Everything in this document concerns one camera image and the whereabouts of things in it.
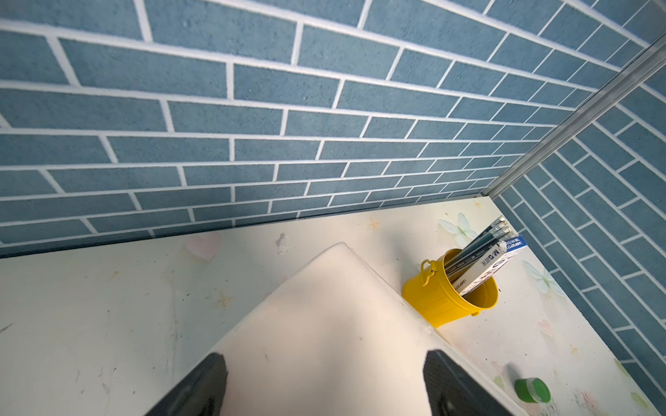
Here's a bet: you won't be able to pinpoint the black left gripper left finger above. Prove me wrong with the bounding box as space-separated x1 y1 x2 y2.
146 353 228 416

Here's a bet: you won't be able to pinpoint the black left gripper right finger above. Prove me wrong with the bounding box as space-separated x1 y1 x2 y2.
422 350 510 416

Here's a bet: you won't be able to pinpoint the green paint can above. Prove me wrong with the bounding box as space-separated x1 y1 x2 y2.
514 378 552 404

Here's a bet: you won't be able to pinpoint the white round drawer cabinet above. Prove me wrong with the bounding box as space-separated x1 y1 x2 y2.
214 244 522 415

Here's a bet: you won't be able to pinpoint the yellow metal bucket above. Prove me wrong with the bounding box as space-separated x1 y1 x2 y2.
402 249 499 329

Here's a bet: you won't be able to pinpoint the blue white pencil box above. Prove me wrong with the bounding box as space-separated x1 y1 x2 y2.
453 235 527 296

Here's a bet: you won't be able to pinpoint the pencils in bucket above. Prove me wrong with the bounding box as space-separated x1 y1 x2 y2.
444 216 518 283

